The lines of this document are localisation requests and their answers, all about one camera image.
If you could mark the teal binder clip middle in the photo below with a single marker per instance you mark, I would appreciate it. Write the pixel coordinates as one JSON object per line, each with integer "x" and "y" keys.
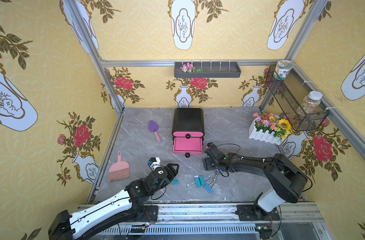
{"x": 196, "y": 182}

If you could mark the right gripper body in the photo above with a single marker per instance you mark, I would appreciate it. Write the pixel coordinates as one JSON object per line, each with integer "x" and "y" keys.
{"x": 211, "y": 156}

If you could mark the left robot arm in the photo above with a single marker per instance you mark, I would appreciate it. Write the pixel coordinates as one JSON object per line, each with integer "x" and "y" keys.
{"x": 124, "y": 206}

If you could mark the small pink flowers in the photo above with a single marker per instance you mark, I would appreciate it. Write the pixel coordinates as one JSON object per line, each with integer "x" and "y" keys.
{"x": 190, "y": 68}

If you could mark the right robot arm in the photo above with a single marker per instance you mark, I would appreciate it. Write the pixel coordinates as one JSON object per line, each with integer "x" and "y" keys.
{"x": 287, "y": 181}

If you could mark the purple pink toy shovel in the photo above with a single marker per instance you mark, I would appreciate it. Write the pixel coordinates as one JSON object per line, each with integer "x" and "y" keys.
{"x": 154, "y": 127}

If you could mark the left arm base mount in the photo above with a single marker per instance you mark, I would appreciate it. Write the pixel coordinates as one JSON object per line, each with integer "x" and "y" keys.
{"x": 149, "y": 213}

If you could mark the grey wall shelf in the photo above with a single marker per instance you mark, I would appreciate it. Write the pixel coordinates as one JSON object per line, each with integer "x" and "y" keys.
{"x": 211, "y": 69}

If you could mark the teal binder clip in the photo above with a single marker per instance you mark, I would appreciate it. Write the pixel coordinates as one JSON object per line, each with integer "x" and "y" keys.
{"x": 174, "y": 182}
{"x": 203, "y": 179}
{"x": 196, "y": 182}

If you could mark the jar with patterned lid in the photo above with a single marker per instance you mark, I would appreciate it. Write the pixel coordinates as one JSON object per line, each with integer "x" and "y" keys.
{"x": 283, "y": 67}

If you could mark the teal binder clip left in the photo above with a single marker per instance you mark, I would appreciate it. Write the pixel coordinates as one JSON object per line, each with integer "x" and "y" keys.
{"x": 174, "y": 182}

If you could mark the pink hand broom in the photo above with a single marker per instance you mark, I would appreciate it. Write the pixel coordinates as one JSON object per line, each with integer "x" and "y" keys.
{"x": 119, "y": 170}

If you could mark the clear jar white lid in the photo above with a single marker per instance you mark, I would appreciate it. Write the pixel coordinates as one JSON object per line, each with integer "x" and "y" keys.
{"x": 309, "y": 103}

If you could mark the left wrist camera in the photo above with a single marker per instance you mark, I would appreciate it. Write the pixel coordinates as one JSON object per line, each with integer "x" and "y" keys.
{"x": 154, "y": 163}

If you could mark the black wire basket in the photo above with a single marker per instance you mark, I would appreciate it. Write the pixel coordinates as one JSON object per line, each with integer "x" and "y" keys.
{"x": 289, "y": 94}

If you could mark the teal binder clip right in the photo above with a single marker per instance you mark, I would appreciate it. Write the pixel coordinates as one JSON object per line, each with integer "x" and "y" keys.
{"x": 203, "y": 179}

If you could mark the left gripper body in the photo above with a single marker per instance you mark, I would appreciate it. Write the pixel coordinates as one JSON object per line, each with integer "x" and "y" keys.
{"x": 169, "y": 171}

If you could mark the pink drawer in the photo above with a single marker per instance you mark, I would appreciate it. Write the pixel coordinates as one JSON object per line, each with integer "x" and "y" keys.
{"x": 188, "y": 147}
{"x": 188, "y": 135}

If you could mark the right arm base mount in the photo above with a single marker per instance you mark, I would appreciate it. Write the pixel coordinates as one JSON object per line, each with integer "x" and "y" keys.
{"x": 255, "y": 213}

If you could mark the black drawer cabinet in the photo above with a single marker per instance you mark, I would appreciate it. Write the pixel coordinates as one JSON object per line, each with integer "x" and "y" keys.
{"x": 188, "y": 120}

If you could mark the flower planter white fence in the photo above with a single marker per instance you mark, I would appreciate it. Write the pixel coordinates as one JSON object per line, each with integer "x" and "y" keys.
{"x": 269, "y": 128}

